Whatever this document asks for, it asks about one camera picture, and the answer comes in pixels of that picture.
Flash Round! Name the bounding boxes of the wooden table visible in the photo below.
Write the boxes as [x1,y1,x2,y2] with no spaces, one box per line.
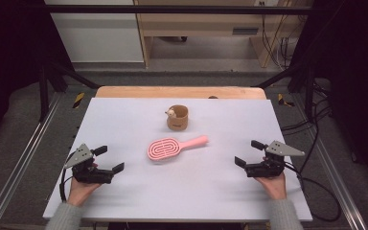
[95,85,267,100]

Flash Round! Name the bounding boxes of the brown cup with small figure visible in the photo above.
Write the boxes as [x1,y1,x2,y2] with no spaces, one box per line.
[165,104,190,131]

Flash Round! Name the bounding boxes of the black floor cables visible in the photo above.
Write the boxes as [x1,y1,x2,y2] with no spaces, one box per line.
[281,80,334,171]

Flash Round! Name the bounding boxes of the white board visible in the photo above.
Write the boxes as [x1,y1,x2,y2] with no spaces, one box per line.
[42,97,313,222]

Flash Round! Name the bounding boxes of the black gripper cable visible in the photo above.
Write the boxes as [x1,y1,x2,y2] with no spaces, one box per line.
[58,152,75,203]
[283,161,342,223]

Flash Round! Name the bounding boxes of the person's right hand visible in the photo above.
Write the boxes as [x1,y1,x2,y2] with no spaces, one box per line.
[254,172,288,201]

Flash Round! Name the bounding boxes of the person's left hand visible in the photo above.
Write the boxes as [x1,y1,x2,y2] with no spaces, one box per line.
[66,177,102,207]

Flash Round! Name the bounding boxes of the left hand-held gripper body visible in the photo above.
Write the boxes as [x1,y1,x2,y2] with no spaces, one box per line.
[64,143,114,185]

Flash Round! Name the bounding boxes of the black curtain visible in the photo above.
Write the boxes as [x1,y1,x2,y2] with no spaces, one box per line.
[0,0,75,151]
[289,0,368,193]

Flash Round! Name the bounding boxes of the aluminium rail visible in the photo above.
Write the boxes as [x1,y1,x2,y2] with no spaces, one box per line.
[0,94,62,230]
[310,126,368,230]

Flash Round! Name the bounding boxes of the black metal stand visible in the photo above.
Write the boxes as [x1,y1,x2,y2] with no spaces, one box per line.
[37,59,101,123]
[251,60,318,123]

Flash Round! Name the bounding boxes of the white cabinet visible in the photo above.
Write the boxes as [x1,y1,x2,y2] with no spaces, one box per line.
[43,0,145,63]

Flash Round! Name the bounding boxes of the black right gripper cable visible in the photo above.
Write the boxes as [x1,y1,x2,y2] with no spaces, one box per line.
[283,161,342,223]

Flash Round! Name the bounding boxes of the light wooden desk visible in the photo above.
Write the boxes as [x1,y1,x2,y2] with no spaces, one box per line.
[133,0,311,69]

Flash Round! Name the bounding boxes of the pink hairbrush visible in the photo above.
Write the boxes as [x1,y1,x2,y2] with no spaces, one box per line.
[147,134,210,162]

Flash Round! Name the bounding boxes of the bundle of hanging cables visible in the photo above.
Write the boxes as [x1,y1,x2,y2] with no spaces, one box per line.
[259,0,303,71]

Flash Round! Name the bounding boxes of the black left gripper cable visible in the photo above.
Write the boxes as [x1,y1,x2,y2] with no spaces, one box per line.
[58,152,75,203]

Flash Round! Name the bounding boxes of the black horizontal bar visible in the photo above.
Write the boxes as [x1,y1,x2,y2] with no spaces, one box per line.
[43,4,315,15]

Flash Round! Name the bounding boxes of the yellow black striped tape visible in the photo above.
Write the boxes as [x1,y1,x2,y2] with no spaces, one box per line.
[277,93,295,108]
[72,92,86,109]

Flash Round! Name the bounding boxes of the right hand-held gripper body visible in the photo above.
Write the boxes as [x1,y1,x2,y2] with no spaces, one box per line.
[244,140,305,178]

